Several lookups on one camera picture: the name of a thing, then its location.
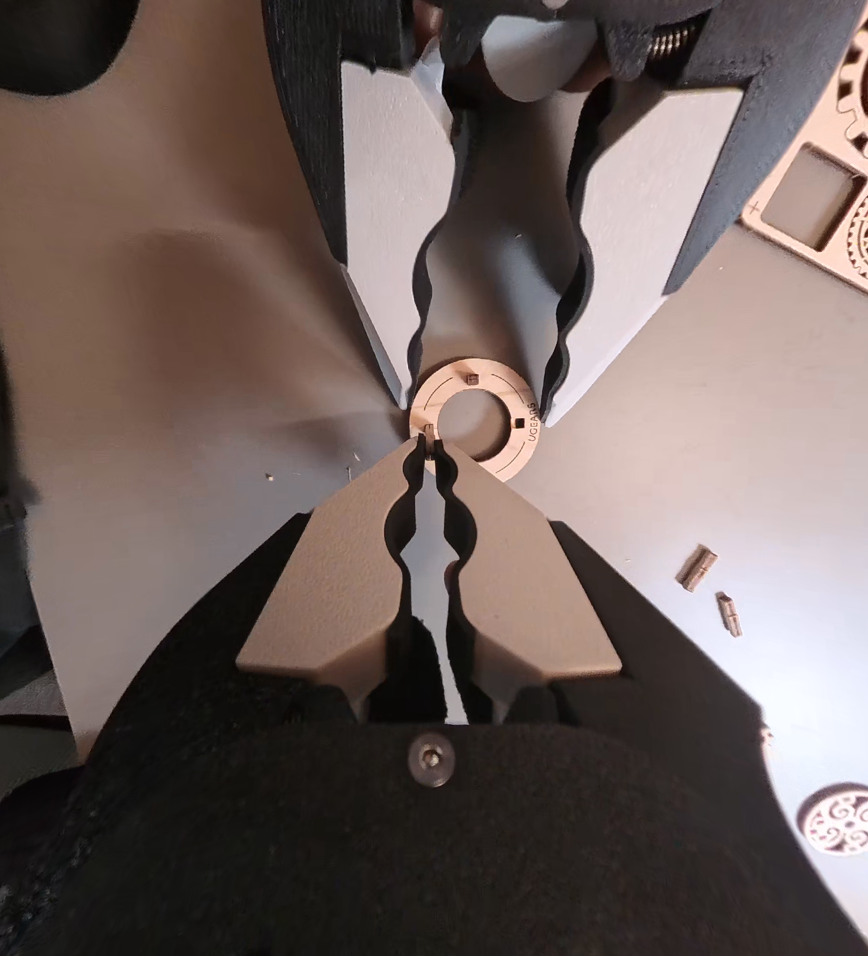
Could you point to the black mesh chair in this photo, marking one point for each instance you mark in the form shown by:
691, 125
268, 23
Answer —
31, 37

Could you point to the large wooden puzzle sheet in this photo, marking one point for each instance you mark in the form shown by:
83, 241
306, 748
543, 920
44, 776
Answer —
852, 187

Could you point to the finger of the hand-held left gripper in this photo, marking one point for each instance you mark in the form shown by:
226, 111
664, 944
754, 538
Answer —
382, 187
643, 209

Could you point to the ornate wooden wheel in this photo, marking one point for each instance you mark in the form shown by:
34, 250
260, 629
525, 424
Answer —
846, 819

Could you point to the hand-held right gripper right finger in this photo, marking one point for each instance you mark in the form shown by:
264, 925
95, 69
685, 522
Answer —
531, 597

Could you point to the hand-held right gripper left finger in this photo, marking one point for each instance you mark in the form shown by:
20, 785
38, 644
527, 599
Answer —
314, 597

